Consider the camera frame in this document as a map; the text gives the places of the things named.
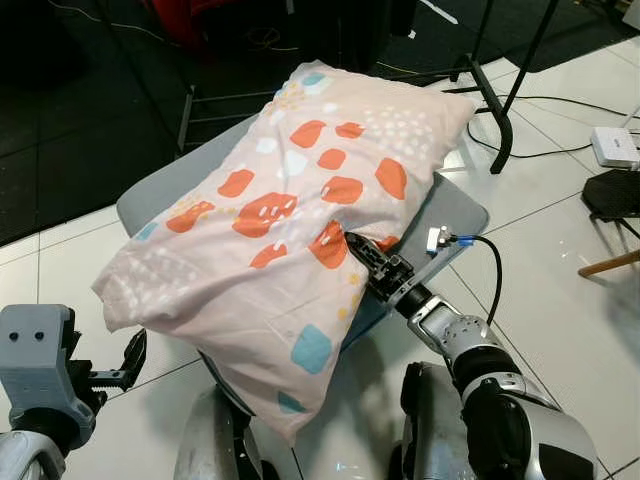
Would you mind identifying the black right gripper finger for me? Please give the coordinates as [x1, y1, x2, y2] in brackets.
[345, 230, 385, 267]

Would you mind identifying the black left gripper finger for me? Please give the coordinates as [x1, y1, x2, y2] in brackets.
[118, 329, 149, 392]

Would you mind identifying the pink pillow with orange spots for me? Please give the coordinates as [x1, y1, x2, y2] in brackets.
[92, 62, 478, 447]

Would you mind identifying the silver left robot leg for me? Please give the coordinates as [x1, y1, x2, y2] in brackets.
[174, 384, 263, 480]

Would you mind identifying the silver robot leg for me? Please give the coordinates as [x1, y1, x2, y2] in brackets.
[398, 360, 473, 480]
[174, 384, 263, 480]

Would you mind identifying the wooden stick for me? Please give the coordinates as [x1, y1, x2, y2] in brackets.
[577, 249, 640, 279]

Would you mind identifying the silver right robot leg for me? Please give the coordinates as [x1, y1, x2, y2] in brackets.
[398, 360, 473, 480]

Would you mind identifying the black flat base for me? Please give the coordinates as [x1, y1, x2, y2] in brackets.
[581, 169, 640, 222]

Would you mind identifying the black metal stand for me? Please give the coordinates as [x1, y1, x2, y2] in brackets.
[438, 0, 563, 176]

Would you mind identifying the white power box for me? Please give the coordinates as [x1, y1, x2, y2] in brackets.
[589, 126, 640, 170]

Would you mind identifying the red fabric object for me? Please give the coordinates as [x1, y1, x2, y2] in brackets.
[148, 0, 293, 51]

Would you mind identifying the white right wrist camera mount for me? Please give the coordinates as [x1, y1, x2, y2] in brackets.
[393, 226, 455, 311]

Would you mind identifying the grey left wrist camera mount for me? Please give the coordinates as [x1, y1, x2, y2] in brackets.
[0, 304, 83, 423]

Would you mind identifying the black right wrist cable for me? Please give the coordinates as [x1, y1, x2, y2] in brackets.
[454, 234, 504, 329]

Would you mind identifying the black floor cable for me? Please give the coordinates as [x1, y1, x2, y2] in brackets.
[464, 94, 640, 162]

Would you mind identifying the grey metal frame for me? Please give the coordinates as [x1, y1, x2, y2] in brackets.
[176, 84, 275, 155]

